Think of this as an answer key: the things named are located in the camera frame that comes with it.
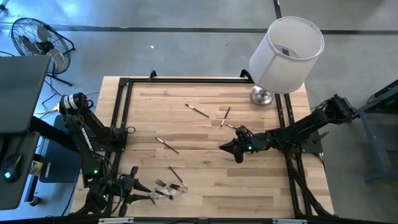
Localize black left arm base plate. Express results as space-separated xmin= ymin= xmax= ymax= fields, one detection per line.
xmin=83 ymin=128 xmax=129 ymax=153

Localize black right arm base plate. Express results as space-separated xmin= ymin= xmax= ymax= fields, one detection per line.
xmin=279 ymin=128 xmax=324 ymax=154

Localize clear acrylic organizer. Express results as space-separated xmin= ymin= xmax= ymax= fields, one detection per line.
xmin=147 ymin=177 xmax=187 ymax=207

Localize yellow label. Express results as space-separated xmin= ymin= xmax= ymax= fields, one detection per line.
xmin=30 ymin=159 xmax=44 ymax=177

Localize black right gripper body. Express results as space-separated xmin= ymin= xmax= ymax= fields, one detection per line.
xmin=234 ymin=126 xmax=259 ymax=164

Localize black aluminium table frame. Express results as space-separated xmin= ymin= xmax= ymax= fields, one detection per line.
xmin=70 ymin=70 xmax=335 ymax=224

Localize silver frame bracket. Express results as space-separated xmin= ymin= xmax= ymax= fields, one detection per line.
xmin=98 ymin=217 xmax=134 ymax=224
xmin=272 ymin=218 xmax=308 ymax=224

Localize grey metal cart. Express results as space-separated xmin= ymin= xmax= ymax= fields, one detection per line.
xmin=343 ymin=79 xmax=398 ymax=183

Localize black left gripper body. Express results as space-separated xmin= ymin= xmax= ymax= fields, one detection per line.
xmin=115 ymin=166 xmax=139 ymax=217

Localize white shade silver table lamp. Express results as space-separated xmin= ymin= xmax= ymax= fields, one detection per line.
xmin=248 ymin=16 xmax=325 ymax=107

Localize black computer mouse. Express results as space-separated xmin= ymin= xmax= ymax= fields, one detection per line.
xmin=2 ymin=153 xmax=24 ymax=184

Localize black floor fan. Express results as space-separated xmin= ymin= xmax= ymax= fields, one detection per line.
xmin=11 ymin=17 xmax=76 ymax=87

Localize black diagonal beam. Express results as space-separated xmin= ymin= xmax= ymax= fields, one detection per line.
xmin=29 ymin=116 xmax=85 ymax=156

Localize black Trossen box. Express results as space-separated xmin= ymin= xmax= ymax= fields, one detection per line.
xmin=39 ymin=114 xmax=94 ymax=184

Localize dark grey desk slab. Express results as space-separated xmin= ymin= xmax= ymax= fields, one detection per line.
xmin=0 ymin=132 xmax=41 ymax=211

